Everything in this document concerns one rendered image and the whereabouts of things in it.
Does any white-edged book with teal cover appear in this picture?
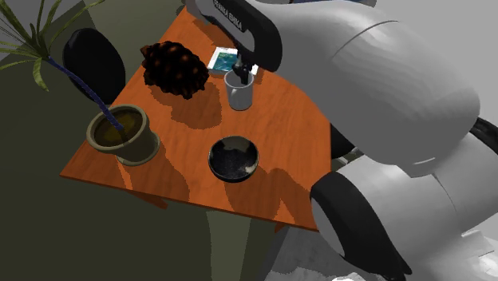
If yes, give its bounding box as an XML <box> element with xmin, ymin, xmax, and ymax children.
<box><xmin>207</xmin><ymin>46</ymin><xmax>259</xmax><ymax>77</ymax></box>

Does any white cup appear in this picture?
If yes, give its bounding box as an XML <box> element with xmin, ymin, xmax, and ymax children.
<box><xmin>223</xmin><ymin>69</ymin><xmax>255</xmax><ymax>112</ymax></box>

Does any orange wooden table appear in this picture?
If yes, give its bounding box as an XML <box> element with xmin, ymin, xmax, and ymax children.
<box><xmin>59</xmin><ymin>6</ymin><xmax>333</xmax><ymax>233</ymax></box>

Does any dark brown pine cone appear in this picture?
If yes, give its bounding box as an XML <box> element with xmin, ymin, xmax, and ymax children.
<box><xmin>140</xmin><ymin>40</ymin><xmax>210</xmax><ymax>101</ymax></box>

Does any black bowl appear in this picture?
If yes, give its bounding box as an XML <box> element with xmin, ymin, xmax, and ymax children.
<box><xmin>207</xmin><ymin>135</ymin><xmax>260</xmax><ymax>184</ymax></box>

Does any potted palm in olive pot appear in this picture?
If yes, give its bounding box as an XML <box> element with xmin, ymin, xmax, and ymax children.
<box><xmin>0</xmin><ymin>0</ymin><xmax>161</xmax><ymax>168</ymax></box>

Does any black chair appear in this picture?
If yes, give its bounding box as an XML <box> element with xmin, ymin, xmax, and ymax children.
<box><xmin>62</xmin><ymin>27</ymin><xmax>127</xmax><ymax>106</ymax></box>

